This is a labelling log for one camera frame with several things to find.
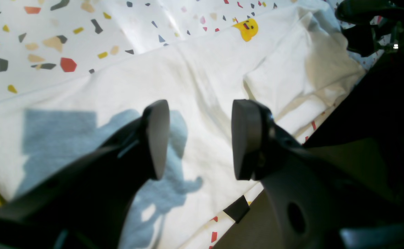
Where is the black table clamp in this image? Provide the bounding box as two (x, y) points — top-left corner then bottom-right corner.
(223, 195), (250, 223)

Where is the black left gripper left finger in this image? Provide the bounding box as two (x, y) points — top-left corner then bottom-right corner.
(0, 100), (170, 249)

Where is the white printed T-shirt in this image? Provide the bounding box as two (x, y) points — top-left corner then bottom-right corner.
(0, 2), (366, 249)

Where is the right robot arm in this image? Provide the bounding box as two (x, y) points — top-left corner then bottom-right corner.
(231, 0), (404, 249)

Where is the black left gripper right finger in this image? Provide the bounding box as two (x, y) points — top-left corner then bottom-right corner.
(231, 99), (404, 249)

